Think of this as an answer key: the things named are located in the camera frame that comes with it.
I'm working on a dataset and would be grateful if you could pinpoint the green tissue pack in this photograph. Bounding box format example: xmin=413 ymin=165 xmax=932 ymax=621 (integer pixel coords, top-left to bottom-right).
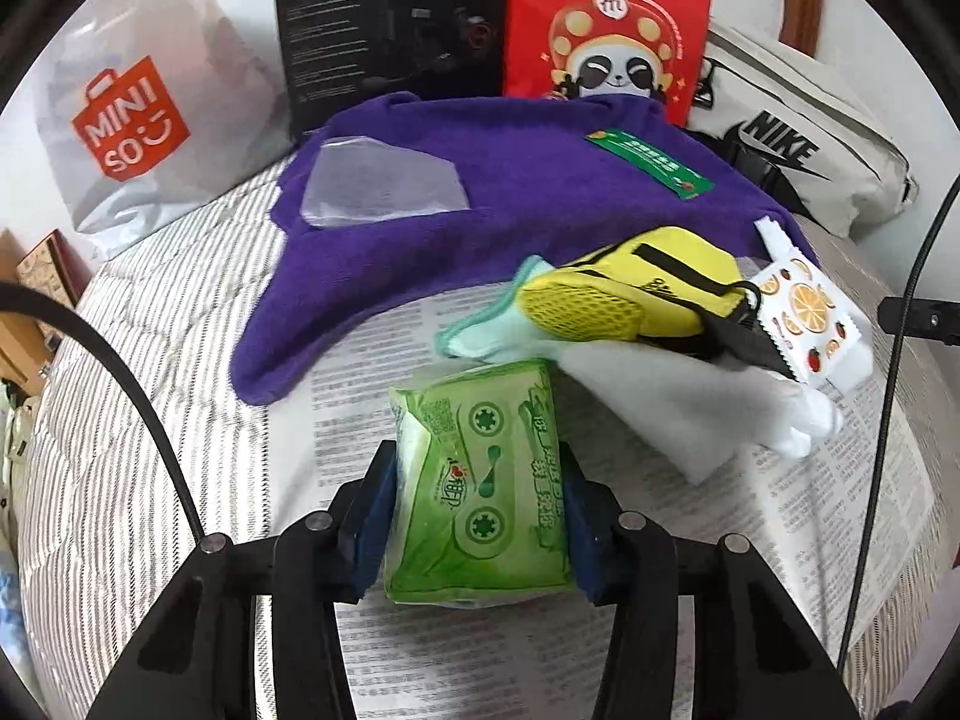
xmin=384 ymin=358 xmax=580 ymax=610

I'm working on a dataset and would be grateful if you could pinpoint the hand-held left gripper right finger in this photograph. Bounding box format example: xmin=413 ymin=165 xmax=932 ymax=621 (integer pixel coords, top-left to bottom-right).
xmin=559 ymin=442 xmax=863 ymax=720

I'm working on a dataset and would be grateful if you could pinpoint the yellow mesh pouch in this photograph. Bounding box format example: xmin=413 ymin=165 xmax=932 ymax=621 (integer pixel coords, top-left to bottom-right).
xmin=519 ymin=225 xmax=758 ymax=350

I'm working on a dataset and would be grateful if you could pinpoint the brown cardboard box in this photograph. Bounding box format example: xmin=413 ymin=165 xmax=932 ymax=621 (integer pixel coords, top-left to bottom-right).
xmin=0 ymin=229 xmax=80 ymax=400

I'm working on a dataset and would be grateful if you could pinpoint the black cardboard box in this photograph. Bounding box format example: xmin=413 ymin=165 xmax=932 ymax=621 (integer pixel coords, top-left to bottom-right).
xmin=271 ymin=0 xmax=515 ymax=143

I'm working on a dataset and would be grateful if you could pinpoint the beige bag with black logo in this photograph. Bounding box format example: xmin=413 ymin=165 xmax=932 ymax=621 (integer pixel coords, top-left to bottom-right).
xmin=686 ymin=19 xmax=922 ymax=242

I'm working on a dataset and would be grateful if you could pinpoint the orange print wipe packet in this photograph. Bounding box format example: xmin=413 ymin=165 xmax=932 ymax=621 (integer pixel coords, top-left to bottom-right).
xmin=752 ymin=216 xmax=877 ymax=391

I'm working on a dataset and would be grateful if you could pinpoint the black cable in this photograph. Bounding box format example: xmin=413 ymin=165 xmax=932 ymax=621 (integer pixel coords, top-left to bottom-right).
xmin=0 ymin=281 xmax=207 ymax=537
xmin=836 ymin=176 xmax=960 ymax=665

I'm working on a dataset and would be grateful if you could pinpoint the newspaper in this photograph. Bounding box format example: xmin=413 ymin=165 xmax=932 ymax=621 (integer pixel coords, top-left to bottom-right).
xmin=307 ymin=292 xmax=938 ymax=720

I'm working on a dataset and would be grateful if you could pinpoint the red panda paper bag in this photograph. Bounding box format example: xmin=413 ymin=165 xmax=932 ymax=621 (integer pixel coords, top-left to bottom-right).
xmin=501 ymin=0 xmax=717 ymax=128

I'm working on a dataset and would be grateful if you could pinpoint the clear plastic bag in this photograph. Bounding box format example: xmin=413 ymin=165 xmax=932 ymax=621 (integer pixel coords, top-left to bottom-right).
xmin=300 ymin=135 xmax=472 ymax=230

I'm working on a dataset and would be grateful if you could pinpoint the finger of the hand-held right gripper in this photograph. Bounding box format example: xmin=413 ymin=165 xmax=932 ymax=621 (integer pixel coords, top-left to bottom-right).
xmin=877 ymin=296 xmax=960 ymax=347

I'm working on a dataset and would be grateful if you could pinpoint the purple towel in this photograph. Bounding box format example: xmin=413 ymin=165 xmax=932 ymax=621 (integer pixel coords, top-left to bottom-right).
xmin=229 ymin=90 xmax=815 ymax=407

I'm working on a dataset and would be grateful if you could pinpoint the green sachet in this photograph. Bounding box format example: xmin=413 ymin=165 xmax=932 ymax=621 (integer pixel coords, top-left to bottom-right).
xmin=583 ymin=126 xmax=713 ymax=203

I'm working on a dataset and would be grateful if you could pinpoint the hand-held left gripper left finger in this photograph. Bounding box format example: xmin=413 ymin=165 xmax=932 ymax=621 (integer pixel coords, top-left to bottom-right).
xmin=86 ymin=439 xmax=398 ymax=720

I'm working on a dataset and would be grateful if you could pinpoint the white shopping bag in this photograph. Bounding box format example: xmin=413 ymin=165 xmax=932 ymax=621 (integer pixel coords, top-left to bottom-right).
xmin=4 ymin=0 xmax=295 ymax=260

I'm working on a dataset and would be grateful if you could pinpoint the mint green cloth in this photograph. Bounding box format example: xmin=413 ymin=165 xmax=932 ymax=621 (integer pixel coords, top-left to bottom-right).
xmin=435 ymin=255 xmax=560 ymax=362

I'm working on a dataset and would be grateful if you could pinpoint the white glove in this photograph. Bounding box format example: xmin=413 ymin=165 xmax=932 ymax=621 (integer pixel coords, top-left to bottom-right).
xmin=750 ymin=379 xmax=850 ymax=462

